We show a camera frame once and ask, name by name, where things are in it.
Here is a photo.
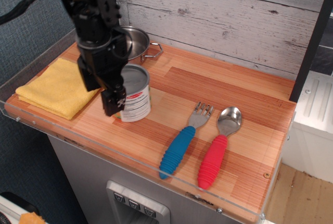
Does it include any black and orange object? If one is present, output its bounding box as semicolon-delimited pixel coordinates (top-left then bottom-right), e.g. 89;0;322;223
1;192;39;223

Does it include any folded yellow cloth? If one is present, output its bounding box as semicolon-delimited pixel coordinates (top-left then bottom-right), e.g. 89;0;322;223
16;58;98;120

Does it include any white toy sink unit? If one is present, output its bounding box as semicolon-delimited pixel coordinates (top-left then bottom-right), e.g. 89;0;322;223
281;71;332;182

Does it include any grey toy fridge cabinet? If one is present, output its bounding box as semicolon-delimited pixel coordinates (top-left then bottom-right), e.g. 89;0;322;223
47;134;245;224

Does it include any clear acrylic table guard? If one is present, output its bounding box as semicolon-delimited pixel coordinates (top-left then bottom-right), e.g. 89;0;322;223
1;33;296;223

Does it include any black vertical post left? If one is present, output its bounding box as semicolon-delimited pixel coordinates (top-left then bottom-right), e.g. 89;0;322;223
91;0;123;32

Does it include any small stainless steel pot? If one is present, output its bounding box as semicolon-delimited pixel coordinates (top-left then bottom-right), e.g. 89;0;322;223
121;26;163;65

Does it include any silver dispenser button panel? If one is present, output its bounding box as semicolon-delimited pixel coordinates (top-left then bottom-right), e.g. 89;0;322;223
106;180;171;223

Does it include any black vertical post right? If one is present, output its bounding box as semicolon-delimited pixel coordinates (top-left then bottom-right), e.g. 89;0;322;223
289;0;332;103

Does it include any black braided cable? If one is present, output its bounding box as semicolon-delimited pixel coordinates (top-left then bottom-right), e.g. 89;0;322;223
0;0;42;26

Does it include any black vertical post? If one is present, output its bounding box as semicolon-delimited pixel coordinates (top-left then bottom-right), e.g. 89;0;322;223
91;0;123;32
289;0;332;103

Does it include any red handled spoon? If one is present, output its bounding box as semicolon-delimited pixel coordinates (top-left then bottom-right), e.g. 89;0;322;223
197;107;242;190

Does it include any toy food can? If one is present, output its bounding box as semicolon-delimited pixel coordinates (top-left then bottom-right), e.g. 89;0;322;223
113;64;151;122

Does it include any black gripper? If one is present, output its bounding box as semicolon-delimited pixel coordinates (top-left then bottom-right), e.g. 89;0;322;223
76;35;127;116

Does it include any blue handled fork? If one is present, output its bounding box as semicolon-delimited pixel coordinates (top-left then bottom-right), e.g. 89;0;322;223
159;102;214;180

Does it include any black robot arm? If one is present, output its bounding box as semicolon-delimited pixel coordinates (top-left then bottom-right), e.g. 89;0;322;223
1;0;132;116

